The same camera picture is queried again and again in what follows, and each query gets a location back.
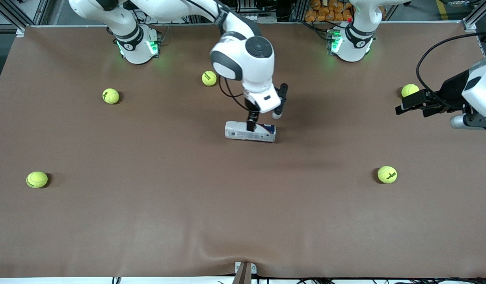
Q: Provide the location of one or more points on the pile of orange packets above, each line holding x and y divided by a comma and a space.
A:
329, 10

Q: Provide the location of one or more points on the small metal table bracket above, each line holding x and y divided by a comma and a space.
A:
239, 267

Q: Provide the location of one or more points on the brown table cover sheet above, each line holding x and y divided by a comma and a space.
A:
187, 205

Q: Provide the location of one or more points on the clear tennis ball can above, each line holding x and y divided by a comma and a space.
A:
262, 134

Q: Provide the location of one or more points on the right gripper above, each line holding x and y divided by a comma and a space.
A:
251, 117

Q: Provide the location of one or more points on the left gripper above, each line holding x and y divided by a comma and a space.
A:
452, 88

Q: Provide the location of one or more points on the grey control electronics rack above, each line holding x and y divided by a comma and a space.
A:
276, 10

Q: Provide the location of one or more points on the yellow tennis ball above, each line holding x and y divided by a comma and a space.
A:
37, 179
409, 89

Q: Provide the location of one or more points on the yellow tennis ball Wilson print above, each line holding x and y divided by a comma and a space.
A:
110, 96
387, 174

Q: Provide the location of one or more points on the yellow tennis ball Head print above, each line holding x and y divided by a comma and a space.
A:
209, 78

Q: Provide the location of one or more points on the aluminium frame profile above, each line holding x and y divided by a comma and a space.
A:
469, 24
10, 14

